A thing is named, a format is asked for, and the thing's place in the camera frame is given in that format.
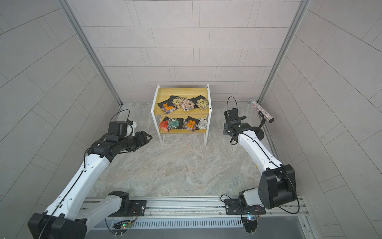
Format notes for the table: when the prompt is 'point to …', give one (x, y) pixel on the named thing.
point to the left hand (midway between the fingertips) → (152, 137)
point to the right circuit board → (250, 223)
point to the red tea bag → (164, 124)
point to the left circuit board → (121, 227)
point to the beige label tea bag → (177, 101)
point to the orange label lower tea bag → (190, 123)
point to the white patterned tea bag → (202, 123)
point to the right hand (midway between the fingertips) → (230, 126)
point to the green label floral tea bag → (175, 123)
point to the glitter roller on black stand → (265, 115)
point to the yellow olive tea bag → (202, 103)
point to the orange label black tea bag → (167, 106)
